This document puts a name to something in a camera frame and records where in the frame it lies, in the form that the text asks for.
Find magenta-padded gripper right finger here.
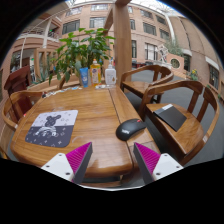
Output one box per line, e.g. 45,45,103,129
133,142,185,185

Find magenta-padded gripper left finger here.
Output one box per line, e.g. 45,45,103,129
40,142,94,185

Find black computer mouse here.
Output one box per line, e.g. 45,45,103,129
115,118,148,142

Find grey white cartoon mouse pad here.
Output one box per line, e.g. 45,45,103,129
24,109,79,149

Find wooden armchair with black notebook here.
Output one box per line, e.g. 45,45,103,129
139,79,221,166

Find black notebook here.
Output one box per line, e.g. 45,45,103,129
153,103,188,132

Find blue tube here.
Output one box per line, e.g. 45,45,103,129
79,67,90,89

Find yellow flowering plant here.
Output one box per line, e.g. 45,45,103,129
188,68,200,82

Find yellow liquid pump bottle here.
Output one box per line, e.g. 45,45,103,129
89,58,102,86

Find white pump bottle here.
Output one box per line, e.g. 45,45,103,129
104,59,117,87

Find green leafy potted plant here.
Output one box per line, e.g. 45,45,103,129
48,28,116,86

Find wooden pillar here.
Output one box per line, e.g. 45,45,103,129
104,0,133,86

